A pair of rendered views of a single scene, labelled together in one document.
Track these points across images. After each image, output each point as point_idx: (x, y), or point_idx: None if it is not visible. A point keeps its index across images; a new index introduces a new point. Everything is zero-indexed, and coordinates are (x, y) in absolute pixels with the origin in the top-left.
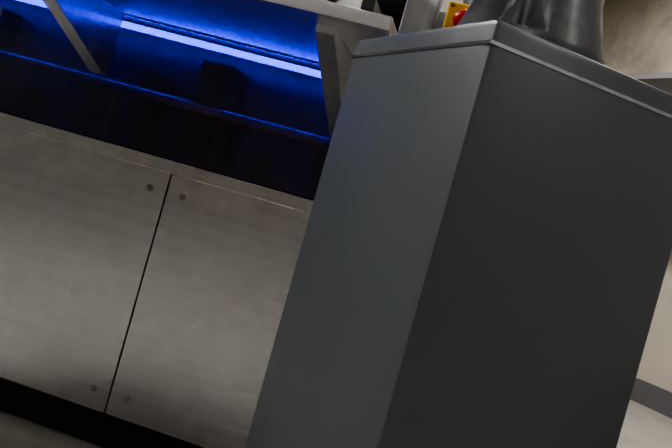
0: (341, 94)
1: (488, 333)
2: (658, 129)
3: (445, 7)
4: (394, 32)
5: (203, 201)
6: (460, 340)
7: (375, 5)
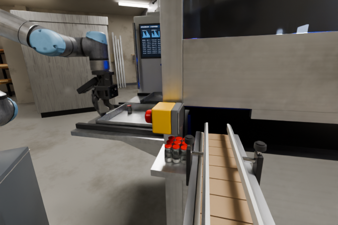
0: (134, 145)
1: None
2: None
3: (216, 92)
4: (82, 134)
5: None
6: None
7: (76, 125)
